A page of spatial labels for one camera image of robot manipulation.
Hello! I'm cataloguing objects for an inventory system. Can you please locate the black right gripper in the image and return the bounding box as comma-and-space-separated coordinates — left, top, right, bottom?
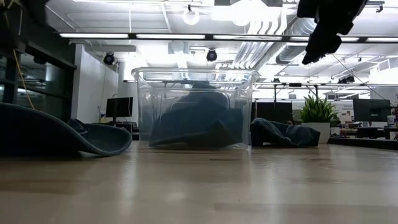
297, 0, 368, 66

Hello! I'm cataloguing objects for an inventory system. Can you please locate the grey fabric hat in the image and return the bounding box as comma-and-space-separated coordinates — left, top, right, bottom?
148, 81, 245, 149

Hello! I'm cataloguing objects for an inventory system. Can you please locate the blue denim baseball cap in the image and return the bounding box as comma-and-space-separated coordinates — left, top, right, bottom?
0, 102, 134, 157

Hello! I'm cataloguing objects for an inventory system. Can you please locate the blue denim hat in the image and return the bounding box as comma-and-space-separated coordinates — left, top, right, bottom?
249, 117, 322, 148

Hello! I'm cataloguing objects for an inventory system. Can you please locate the black track light cluster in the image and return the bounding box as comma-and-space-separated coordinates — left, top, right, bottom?
337, 74, 356, 85

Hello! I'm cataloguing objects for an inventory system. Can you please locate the green artificial plant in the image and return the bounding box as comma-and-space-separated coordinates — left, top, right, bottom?
297, 94, 338, 124

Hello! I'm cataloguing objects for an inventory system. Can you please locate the black computer monitor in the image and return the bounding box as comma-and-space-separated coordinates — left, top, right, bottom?
352, 98, 392, 123
255, 101, 294, 125
105, 96, 134, 119

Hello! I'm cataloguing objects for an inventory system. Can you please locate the white plant pot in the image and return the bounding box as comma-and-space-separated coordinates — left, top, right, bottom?
300, 121, 331, 144

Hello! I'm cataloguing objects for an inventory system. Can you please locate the clear plastic storage bin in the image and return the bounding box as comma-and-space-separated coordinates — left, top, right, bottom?
131, 67, 261, 151

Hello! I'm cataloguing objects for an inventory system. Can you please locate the long ceiling light bar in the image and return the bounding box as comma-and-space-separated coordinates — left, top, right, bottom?
58, 32, 398, 44

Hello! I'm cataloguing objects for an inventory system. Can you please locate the silver ventilation duct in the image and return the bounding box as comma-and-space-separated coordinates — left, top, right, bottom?
275, 17, 317, 65

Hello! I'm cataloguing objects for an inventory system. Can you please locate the black aluminium table frame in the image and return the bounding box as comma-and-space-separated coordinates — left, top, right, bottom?
328, 136, 398, 151

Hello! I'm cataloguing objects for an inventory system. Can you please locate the white ring ceiling lamp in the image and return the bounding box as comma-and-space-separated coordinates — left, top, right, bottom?
182, 4, 200, 26

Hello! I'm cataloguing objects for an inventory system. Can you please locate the yellow cable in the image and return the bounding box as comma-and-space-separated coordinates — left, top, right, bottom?
11, 48, 35, 110

